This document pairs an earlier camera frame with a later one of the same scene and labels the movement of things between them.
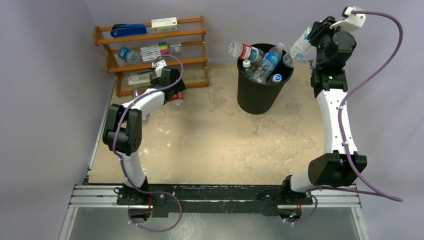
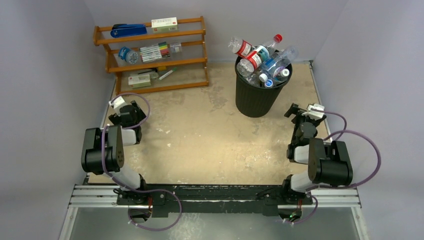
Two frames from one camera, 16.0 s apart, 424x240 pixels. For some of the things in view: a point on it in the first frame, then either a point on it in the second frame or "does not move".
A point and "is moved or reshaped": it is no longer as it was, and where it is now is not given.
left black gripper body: [178, 87] -> [140, 115]
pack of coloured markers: [149, 53] does not move
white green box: [139, 80] does not move
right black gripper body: [315, 30] -> [296, 112]
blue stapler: [119, 30] does not move
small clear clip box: [175, 47] does not move
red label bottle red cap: [177, 99] -> [247, 65]
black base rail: [170, 198] does not move
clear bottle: [135, 92] -> [283, 57]
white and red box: [164, 25] does not move
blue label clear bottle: [270, 60] is moved or reshaped
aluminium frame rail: [322, 197] does not move
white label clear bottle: [301, 50] -> [280, 73]
